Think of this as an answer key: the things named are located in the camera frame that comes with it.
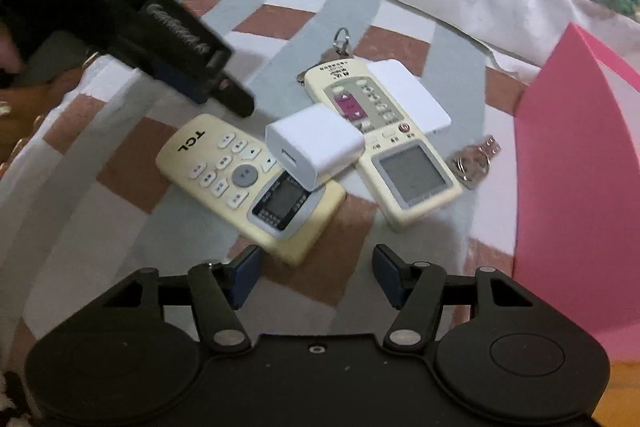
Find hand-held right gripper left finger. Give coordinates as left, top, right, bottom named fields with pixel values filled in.
left=102, top=245, right=264, bottom=354

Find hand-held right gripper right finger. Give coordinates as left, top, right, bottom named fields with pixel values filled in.
left=372, top=244, right=538, bottom=352

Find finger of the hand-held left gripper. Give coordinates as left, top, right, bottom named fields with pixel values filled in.
left=149, top=58, right=209, bottom=104
left=212, top=74, right=256, bottom=119

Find cream remote with grey button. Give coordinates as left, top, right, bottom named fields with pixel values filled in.
left=155, top=114, right=347, bottom=266

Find small white cube charger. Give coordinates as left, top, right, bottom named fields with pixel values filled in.
left=264, top=103, right=366, bottom=189

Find cream remote with large screen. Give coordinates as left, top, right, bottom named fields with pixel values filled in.
left=303, top=60, right=464, bottom=234

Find keys with round ring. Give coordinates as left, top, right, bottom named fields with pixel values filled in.
left=295, top=27, right=357, bottom=86

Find white card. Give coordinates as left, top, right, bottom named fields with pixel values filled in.
left=369, top=59, right=453, bottom=136

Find pink box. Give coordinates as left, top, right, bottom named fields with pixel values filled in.
left=512, top=22, right=640, bottom=349

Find person's left hand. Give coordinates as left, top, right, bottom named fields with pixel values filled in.
left=0, top=29, right=25, bottom=75

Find checkered blanket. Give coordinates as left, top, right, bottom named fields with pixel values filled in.
left=0, top=0, right=541, bottom=378

